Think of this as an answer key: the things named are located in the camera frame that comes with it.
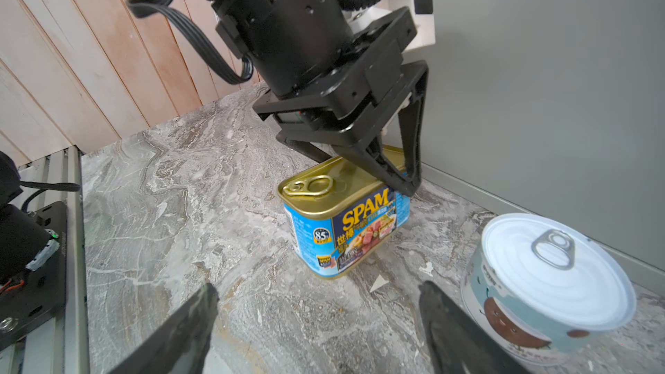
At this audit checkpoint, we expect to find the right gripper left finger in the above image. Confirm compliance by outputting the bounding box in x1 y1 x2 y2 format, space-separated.
112 283 219 373

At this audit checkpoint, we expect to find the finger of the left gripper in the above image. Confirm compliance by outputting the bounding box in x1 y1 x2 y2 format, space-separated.
332 61 429 197
287 140 333 164

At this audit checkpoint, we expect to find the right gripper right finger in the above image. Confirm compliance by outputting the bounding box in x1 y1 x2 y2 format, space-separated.
418 280 527 373

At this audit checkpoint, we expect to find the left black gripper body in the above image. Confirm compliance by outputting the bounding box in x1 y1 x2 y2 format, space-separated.
253 7 418 147

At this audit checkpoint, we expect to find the gold sardine tin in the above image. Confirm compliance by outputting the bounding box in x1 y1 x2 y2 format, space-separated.
277 156 410 279

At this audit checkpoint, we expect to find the teal label can back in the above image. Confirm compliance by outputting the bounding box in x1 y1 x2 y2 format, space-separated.
461 213 637 366

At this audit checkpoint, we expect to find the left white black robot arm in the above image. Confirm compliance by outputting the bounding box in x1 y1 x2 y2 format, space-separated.
207 0 429 196

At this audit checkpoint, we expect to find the grey metal cabinet box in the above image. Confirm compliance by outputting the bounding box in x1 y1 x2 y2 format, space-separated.
406 0 664 294

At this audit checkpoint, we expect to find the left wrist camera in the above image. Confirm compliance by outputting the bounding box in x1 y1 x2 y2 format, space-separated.
343 0 436 52

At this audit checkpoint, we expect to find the aluminium front rail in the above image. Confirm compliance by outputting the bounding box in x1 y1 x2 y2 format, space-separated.
1 146 90 373

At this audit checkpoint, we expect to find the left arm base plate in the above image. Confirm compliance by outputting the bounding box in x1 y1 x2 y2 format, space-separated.
1 201 68 350

